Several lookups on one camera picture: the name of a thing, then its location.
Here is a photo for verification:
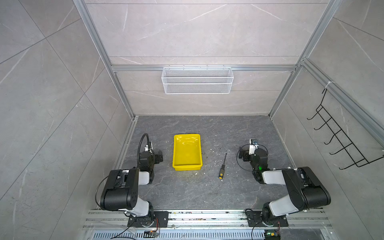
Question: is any black yellow screwdriver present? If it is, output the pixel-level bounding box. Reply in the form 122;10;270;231
219;153;227;180

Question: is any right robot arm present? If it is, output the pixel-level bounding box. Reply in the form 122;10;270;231
236;144;331;227

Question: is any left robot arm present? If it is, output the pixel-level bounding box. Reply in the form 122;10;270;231
95;143;163;227

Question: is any yellow plastic bin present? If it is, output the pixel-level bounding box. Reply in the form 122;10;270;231
172;134;203;171

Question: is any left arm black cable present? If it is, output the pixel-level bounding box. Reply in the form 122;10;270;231
136;132;151;169

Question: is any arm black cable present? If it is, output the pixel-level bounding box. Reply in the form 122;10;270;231
236;143;269;172
136;132;151;169

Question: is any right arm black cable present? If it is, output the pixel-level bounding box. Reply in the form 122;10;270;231
236;143;269;172

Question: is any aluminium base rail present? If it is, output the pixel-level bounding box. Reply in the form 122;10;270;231
78;209;338;240

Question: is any white wire mesh basket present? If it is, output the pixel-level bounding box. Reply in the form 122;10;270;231
162;68;234;95

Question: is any aluminium horizontal back rail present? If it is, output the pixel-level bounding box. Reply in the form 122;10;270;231
112;64;297;72

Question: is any black wire hook rack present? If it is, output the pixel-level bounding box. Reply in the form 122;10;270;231
307;89;384;170

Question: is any aluminium right wall rail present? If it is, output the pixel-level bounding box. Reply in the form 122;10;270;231
302;59;384;147

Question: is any aluminium frame post left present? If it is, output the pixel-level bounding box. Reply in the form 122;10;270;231
74;0;135;121

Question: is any aluminium frame post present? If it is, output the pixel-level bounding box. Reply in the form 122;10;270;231
269;0;343;119
74;0;135;121

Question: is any aluminium frame post right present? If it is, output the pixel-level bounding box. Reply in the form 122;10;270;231
269;0;343;119

